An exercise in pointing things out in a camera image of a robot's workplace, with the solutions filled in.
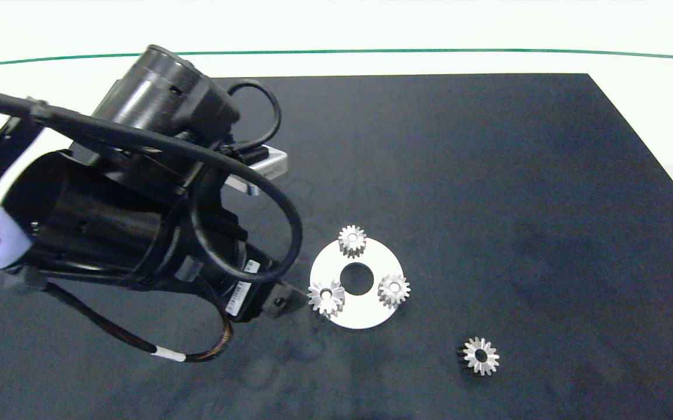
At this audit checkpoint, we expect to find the round white plate with pins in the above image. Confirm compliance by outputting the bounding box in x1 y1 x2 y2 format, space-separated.
310 236 405 330

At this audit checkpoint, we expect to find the green tape line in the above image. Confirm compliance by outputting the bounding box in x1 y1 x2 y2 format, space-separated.
0 48 673 69

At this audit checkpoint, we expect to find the large steel gear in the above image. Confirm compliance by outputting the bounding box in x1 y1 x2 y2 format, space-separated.
307 279 347 318

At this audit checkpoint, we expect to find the dark rubber mat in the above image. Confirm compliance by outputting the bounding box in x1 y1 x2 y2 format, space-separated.
0 73 673 420

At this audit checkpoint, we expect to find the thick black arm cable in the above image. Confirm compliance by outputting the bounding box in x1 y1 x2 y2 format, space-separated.
0 83 304 284

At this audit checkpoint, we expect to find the short black camera cable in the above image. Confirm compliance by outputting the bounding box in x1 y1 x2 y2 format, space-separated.
226 79 283 153

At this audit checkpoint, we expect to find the thin cable, white tag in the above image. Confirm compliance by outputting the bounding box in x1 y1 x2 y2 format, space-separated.
44 279 235 363

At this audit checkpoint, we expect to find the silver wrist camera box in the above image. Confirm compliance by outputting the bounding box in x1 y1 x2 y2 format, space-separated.
224 145 289 197

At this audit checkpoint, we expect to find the small steel gear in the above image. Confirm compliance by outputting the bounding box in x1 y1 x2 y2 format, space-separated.
378 274 412 309
338 225 368 258
463 337 501 377

